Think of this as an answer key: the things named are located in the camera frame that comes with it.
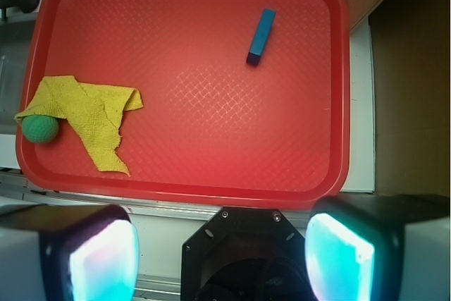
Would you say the black octagonal mount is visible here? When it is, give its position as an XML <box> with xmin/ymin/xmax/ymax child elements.
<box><xmin>180</xmin><ymin>207</ymin><xmax>315</xmax><ymax>300</ymax></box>

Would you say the red plastic tray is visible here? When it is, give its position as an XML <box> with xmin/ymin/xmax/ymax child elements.
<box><xmin>16</xmin><ymin>0</ymin><xmax>350</xmax><ymax>210</ymax></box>

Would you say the blue rectangular block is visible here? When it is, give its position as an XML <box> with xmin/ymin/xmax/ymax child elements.
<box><xmin>246</xmin><ymin>8</ymin><xmax>276</xmax><ymax>66</ymax></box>

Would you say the green dimpled ball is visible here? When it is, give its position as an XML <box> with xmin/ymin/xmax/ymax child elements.
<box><xmin>22</xmin><ymin>115</ymin><xmax>59</xmax><ymax>144</ymax></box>

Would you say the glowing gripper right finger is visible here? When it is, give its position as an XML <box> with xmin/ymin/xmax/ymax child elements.
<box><xmin>305</xmin><ymin>195</ymin><xmax>450</xmax><ymax>300</ymax></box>

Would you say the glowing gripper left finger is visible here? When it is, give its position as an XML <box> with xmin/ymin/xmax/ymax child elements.
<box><xmin>1</xmin><ymin>204</ymin><xmax>140</xmax><ymax>300</ymax></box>

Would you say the yellow cloth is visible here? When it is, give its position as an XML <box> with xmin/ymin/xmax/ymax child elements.
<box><xmin>14</xmin><ymin>75</ymin><xmax>144</xmax><ymax>176</ymax></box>

